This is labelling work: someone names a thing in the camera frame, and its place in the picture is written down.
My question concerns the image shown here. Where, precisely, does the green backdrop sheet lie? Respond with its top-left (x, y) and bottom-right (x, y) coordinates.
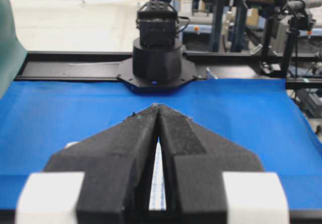
top-left (0, 0), bottom-right (27, 96)

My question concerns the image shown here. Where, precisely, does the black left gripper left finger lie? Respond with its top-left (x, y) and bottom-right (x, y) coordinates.
top-left (15, 103), bottom-right (159, 224)

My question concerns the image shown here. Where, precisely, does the blue table cloth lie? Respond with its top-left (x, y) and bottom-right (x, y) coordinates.
top-left (1, 79), bottom-right (321, 209)

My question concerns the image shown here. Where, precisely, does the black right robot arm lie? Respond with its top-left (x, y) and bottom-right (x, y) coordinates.
top-left (117, 0), bottom-right (195, 87)

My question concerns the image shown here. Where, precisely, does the white blue-striped towel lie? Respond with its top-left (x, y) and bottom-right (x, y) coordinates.
top-left (149, 141), bottom-right (167, 211)

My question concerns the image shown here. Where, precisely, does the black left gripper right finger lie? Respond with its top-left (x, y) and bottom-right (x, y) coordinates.
top-left (156, 103), bottom-right (290, 224)

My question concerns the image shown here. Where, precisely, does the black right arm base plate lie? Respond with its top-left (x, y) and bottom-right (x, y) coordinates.
top-left (117, 58), bottom-right (197, 94)

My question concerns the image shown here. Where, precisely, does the black camera stand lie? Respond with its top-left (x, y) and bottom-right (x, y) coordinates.
top-left (261, 0), bottom-right (321, 78)

